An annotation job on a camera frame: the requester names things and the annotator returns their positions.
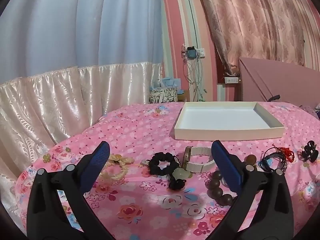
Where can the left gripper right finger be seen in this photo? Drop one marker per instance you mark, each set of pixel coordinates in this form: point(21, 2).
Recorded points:
point(259, 203)

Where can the light blue gift bag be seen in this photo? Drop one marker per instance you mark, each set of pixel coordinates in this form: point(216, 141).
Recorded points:
point(169, 82)

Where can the blue and cream curtain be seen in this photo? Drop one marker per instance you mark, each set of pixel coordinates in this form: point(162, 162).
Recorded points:
point(64, 64)

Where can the white power strip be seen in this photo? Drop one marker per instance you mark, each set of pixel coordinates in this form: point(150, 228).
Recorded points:
point(231, 80)

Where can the black white floral bag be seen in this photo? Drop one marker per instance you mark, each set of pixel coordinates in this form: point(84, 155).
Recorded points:
point(163, 95)

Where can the black fabric scrunchie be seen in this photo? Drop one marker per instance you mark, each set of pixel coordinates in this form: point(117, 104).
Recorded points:
point(162, 164)

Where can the white shallow cardboard tray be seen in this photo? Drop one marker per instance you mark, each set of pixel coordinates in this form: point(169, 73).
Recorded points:
point(226, 121)

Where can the white strap wristwatch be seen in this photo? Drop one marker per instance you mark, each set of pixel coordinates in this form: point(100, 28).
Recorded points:
point(197, 159)

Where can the black hair claw clip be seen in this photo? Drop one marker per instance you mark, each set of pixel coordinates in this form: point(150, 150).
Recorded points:
point(309, 152)

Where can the pink floral bed sheet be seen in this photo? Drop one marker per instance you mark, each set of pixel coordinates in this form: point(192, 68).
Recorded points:
point(140, 206)

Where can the pink patterned curtain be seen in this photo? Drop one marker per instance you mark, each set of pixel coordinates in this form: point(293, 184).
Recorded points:
point(278, 30)

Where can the teal charger pouch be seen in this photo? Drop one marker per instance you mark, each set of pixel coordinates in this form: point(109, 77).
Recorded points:
point(191, 53)

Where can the white wall socket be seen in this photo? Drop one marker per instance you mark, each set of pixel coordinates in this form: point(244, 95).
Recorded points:
point(201, 53)

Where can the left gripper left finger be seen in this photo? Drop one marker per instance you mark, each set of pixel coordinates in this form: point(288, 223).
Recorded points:
point(46, 218)

